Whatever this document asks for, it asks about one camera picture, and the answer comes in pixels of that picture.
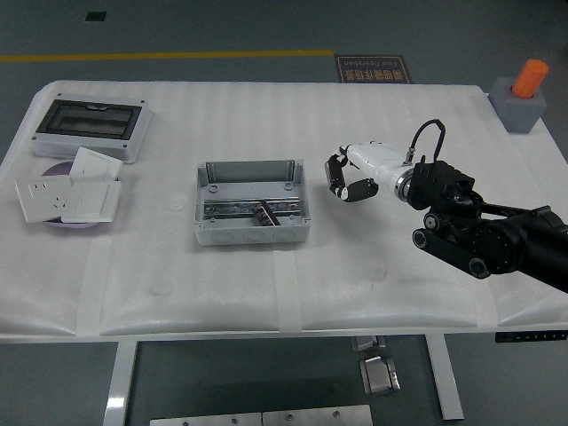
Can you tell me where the grey metal base plate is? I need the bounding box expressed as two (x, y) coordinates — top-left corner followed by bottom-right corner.
(261, 404), (375, 426)
(149, 412), (264, 426)

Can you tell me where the metal rail in junction box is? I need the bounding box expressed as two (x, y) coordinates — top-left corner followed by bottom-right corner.
(202, 194), (304, 221)

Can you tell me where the white table leg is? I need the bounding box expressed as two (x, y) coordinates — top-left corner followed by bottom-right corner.
(423, 333), (466, 422)
(102, 340), (139, 426)

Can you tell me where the white wall socket panel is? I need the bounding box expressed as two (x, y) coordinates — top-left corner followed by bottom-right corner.
(14, 176), (76, 225)

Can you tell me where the grey foam block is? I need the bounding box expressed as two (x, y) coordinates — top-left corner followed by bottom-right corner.
(488, 76), (548, 134)

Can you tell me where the purple round plate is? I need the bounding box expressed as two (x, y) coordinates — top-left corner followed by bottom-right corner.
(40, 162), (123, 231)

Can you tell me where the black table control panel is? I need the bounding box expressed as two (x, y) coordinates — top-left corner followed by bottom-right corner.
(494, 330), (568, 343)

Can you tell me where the small silver metal bracket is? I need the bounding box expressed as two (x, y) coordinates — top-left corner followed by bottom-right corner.
(350, 335), (387, 353)

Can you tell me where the orange cylinder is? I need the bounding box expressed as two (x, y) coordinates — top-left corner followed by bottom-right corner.
(510, 59), (550, 99)

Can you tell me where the large silver metal bracket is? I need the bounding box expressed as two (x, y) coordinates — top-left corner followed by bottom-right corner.
(358, 353), (402, 397)

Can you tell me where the white foam mat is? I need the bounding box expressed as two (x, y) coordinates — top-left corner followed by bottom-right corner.
(0, 79), (568, 336)

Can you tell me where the white wall switch panel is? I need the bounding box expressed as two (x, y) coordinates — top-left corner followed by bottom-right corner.
(69, 146), (123, 182)
(60, 179), (122, 224)

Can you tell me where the grey distribution box dark cover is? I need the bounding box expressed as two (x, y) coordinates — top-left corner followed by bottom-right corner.
(30, 91), (154, 165)

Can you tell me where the open grey junction box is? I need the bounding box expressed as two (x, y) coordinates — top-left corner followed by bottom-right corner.
(192, 158), (312, 247)

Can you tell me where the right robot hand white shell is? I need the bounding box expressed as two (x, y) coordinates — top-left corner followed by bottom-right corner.
(326, 141), (407, 203)

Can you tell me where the dark floor sign orange text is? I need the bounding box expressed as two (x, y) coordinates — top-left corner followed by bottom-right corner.
(335, 54), (413, 84)

